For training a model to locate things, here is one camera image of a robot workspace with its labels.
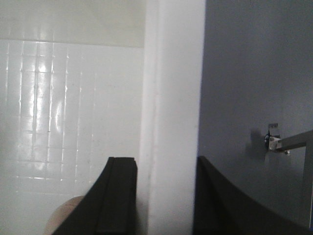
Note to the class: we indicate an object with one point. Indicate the beige bun-shaped foam toy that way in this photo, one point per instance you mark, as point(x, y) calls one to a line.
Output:
point(60, 214)

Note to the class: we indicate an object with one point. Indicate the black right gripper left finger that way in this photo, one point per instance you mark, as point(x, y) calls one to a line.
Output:
point(109, 207)

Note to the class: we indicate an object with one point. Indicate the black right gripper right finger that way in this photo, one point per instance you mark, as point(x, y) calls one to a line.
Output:
point(220, 208)

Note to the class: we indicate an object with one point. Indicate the white metal stand frame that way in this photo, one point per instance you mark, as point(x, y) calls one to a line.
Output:
point(274, 143)

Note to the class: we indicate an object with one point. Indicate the white plastic tote box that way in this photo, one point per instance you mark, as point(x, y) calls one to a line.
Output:
point(85, 80)

